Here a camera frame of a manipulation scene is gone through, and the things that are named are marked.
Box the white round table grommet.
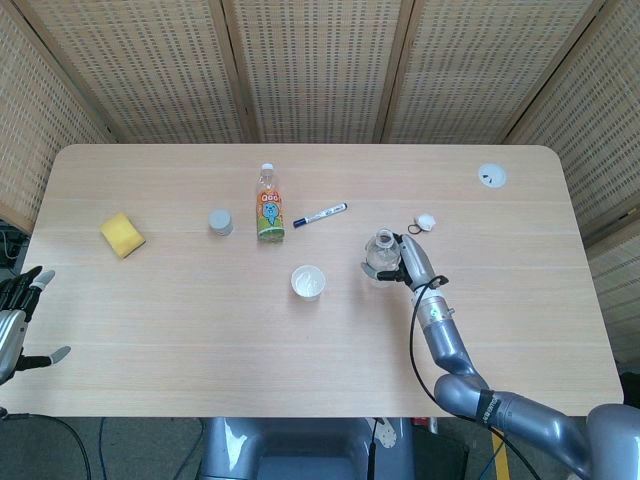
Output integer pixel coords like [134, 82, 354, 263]
[477, 163, 509, 189]

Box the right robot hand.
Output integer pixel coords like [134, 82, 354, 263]
[359, 230, 437, 292]

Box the clear plastic water bottle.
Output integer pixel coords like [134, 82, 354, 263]
[363, 228, 404, 289]

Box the black box on floor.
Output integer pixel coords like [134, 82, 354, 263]
[412, 439, 472, 480]

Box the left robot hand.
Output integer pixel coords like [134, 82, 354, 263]
[0, 265, 72, 387]

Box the blue whiteboard marker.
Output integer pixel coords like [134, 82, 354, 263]
[292, 201, 350, 230]

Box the yellow sponge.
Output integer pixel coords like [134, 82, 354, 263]
[99, 212, 147, 261]

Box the orange Qoo drink bottle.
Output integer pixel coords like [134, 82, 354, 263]
[256, 162, 288, 245]

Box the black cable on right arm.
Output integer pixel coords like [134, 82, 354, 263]
[408, 274, 534, 480]

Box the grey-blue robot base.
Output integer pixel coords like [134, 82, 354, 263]
[198, 417, 417, 480]

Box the white paper cup green print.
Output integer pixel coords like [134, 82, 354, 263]
[290, 264, 328, 302]

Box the small jar grey lid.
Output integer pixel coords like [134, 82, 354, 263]
[208, 209, 235, 238]

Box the blue floor cable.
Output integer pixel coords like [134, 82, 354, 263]
[96, 417, 109, 480]

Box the woven rattan screen panel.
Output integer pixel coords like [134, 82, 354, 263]
[504, 0, 640, 247]
[222, 0, 417, 147]
[584, 214, 640, 369]
[0, 0, 114, 234]
[12, 0, 254, 147]
[382, 0, 614, 147]

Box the black floor cable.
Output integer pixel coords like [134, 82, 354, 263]
[0, 407, 104, 480]

